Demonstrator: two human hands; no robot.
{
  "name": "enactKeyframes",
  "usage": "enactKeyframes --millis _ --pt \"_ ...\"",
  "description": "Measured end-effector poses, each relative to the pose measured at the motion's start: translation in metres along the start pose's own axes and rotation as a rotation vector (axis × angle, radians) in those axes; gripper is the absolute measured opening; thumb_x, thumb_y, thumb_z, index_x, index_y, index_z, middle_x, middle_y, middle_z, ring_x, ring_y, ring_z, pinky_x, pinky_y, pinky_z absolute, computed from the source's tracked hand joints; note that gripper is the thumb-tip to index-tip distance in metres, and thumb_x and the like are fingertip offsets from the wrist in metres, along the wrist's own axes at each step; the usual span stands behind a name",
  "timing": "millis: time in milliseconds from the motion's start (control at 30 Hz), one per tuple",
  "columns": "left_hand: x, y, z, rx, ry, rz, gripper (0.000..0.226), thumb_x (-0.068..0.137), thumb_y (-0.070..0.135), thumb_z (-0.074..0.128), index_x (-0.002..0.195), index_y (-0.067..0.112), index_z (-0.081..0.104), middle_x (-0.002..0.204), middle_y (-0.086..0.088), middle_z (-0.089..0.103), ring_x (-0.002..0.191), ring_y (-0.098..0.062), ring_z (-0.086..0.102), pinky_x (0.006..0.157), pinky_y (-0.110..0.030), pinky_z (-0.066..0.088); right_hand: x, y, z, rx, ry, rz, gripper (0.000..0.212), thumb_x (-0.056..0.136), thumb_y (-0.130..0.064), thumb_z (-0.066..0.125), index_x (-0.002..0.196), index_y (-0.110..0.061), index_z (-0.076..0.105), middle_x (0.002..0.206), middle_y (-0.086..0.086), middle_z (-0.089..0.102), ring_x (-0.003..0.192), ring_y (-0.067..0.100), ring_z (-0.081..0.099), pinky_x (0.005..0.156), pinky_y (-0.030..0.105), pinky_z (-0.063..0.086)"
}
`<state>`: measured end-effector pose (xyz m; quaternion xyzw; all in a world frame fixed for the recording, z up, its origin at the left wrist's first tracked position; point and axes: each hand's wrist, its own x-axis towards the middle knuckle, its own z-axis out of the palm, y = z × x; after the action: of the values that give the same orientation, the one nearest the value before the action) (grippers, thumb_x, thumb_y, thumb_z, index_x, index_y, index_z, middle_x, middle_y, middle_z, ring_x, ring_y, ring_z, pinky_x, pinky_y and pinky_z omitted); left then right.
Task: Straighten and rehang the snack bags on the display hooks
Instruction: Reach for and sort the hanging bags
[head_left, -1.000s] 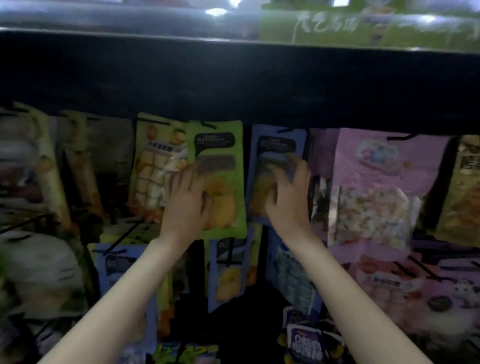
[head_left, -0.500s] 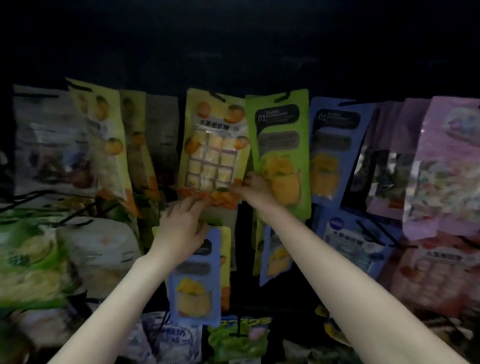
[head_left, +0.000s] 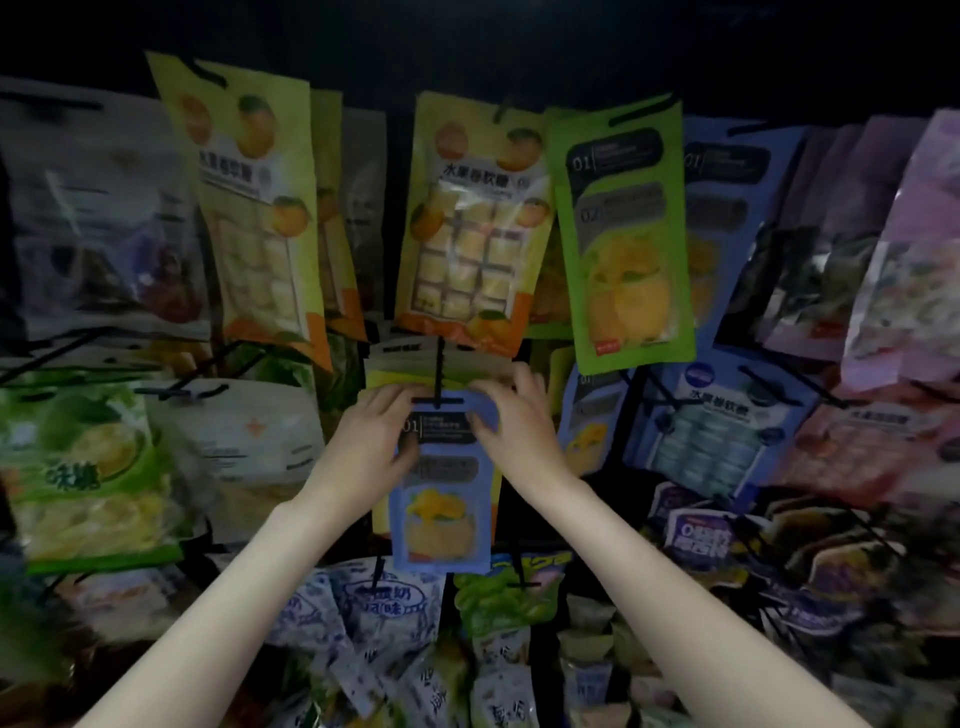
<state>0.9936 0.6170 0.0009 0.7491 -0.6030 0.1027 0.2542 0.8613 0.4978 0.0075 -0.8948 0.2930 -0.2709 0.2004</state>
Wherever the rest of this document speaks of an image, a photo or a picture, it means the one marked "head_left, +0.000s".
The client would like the person's right hand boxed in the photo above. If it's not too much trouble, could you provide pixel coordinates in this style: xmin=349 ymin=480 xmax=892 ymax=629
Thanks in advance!
xmin=472 ymin=360 xmax=579 ymax=497

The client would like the person's left hand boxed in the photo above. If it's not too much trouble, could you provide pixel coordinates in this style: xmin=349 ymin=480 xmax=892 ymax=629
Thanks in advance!
xmin=307 ymin=382 xmax=429 ymax=519

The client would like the white dried fruit pouch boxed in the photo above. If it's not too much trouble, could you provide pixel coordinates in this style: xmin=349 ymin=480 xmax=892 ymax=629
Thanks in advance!
xmin=157 ymin=379 xmax=327 ymax=545

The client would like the row of white blue pouches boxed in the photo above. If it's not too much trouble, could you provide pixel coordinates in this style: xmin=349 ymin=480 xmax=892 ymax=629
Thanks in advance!
xmin=267 ymin=558 xmax=542 ymax=728

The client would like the blue fruit roll candy packet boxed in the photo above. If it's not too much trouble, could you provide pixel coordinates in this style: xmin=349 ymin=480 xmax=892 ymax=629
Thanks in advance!
xmin=622 ymin=349 xmax=822 ymax=507

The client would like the blue yellow curvy snack bag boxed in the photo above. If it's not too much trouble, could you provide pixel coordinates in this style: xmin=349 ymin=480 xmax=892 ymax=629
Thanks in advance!
xmin=660 ymin=502 xmax=744 ymax=572
xmin=750 ymin=510 xmax=917 ymax=639

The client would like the yellow orange-cube snack bag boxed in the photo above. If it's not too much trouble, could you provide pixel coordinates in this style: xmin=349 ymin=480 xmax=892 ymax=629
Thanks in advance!
xmin=394 ymin=93 xmax=554 ymax=357
xmin=312 ymin=90 xmax=369 ymax=342
xmin=147 ymin=52 xmax=335 ymax=372

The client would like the green dried mango packet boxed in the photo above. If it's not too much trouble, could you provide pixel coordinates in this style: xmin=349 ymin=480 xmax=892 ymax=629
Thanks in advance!
xmin=547 ymin=97 xmax=696 ymax=377

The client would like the row of pale green pouches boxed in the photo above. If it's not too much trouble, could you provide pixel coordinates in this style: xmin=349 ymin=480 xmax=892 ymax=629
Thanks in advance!
xmin=555 ymin=592 xmax=707 ymax=728

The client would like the green yellow-fruit snack bag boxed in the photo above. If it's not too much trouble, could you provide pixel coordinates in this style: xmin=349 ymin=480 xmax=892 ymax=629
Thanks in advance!
xmin=0 ymin=375 xmax=185 ymax=575

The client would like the red sliced snack bag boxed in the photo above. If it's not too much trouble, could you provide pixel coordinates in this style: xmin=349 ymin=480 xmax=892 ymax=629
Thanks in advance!
xmin=772 ymin=387 xmax=960 ymax=515

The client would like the pink marshmallow packet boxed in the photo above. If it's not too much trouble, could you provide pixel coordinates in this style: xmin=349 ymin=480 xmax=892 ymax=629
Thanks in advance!
xmin=840 ymin=108 xmax=960 ymax=389

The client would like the person's right forearm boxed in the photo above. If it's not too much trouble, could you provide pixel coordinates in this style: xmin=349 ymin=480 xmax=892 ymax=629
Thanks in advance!
xmin=525 ymin=472 xmax=872 ymax=728

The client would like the person's left forearm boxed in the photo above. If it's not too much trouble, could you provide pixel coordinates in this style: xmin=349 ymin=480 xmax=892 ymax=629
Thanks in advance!
xmin=75 ymin=487 xmax=354 ymax=728

